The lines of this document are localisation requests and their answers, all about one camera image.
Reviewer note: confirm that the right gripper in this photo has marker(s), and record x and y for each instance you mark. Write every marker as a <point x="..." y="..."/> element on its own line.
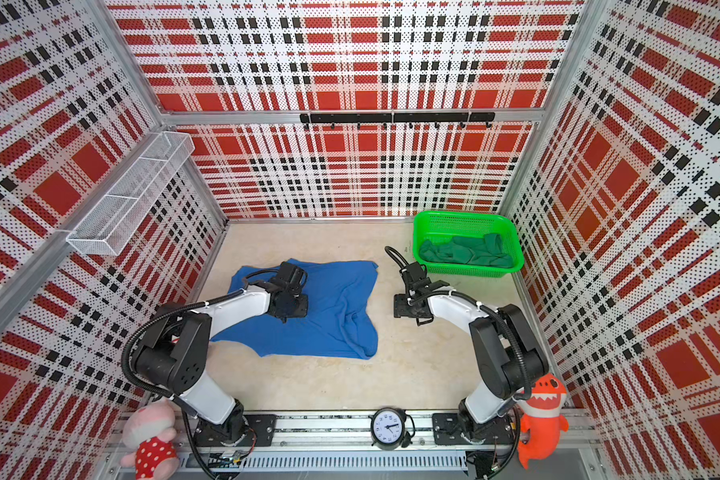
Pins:
<point x="401" y="308"/>

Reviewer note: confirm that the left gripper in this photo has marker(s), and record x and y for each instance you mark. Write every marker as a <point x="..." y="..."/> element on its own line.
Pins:
<point x="302" y="311"/>

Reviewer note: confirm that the blue tank top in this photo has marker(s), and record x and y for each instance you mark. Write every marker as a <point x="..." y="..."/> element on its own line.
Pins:
<point x="336" y="324"/>

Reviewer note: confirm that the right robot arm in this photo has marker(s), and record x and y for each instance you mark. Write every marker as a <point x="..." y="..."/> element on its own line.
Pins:
<point x="508" y="355"/>

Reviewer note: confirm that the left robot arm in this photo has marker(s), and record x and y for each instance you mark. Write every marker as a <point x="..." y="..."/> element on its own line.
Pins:
<point x="167" y="356"/>

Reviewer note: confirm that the green tank top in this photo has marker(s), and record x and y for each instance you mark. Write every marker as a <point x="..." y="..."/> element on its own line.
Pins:
<point x="487" y="251"/>

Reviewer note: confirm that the green plastic basket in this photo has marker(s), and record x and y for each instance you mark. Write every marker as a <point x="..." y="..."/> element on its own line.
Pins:
<point x="440" y="227"/>

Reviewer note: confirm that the small black analog clock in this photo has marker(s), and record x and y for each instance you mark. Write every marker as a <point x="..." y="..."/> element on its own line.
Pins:
<point x="388" y="428"/>

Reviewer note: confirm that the red shark plush toy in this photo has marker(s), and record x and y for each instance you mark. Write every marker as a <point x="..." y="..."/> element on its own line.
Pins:
<point x="542" y="419"/>

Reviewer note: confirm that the pink plush with strawberry dress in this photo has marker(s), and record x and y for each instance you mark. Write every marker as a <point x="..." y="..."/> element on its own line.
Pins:
<point x="148" y="436"/>

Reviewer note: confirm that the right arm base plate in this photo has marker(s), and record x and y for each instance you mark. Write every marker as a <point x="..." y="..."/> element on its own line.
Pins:
<point x="452" y="429"/>

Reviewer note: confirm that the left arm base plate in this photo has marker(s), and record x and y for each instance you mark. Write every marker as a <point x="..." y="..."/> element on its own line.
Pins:
<point x="247" y="430"/>

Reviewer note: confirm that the aluminium front rail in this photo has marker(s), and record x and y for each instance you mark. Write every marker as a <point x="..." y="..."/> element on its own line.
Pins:
<point x="338" y="444"/>

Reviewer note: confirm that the black hook rail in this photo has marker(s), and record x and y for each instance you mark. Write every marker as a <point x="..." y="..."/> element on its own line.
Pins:
<point x="397" y="117"/>

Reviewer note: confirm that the white wire mesh shelf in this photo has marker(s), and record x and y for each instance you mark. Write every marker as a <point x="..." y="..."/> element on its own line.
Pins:
<point x="111" y="223"/>

